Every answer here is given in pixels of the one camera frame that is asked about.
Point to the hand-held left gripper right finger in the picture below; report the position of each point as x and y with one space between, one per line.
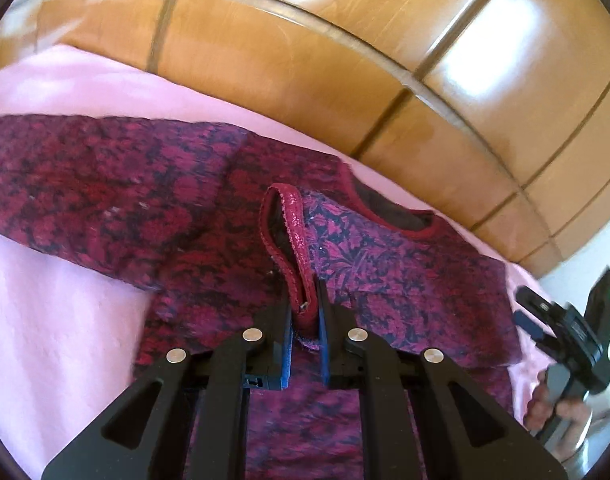
324 355

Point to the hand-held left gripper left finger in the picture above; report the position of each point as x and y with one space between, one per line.
285 360

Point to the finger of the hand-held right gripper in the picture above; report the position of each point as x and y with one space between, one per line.
532 296
527 324

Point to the red purple floral knit sweater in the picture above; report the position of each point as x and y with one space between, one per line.
135 195

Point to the person's right hand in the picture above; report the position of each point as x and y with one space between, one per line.
572 417

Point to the pink blanket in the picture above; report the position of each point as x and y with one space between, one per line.
60 320

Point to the wooden headboard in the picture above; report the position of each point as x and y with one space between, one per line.
295 55

